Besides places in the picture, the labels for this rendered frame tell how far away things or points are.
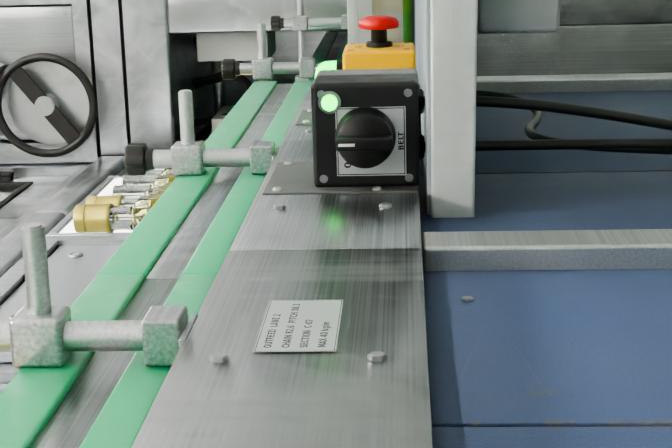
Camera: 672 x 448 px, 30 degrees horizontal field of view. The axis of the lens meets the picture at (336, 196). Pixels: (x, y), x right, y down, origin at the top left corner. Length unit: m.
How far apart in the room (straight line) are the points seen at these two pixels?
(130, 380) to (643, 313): 0.29
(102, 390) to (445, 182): 0.37
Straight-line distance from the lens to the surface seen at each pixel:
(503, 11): 0.92
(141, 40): 2.58
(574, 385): 0.62
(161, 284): 0.80
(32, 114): 2.65
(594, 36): 2.55
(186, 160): 1.09
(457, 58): 0.88
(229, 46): 2.65
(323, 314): 0.66
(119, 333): 0.65
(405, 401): 0.55
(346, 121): 0.91
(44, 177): 2.63
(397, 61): 1.21
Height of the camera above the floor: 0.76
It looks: 3 degrees up
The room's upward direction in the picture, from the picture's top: 91 degrees counter-clockwise
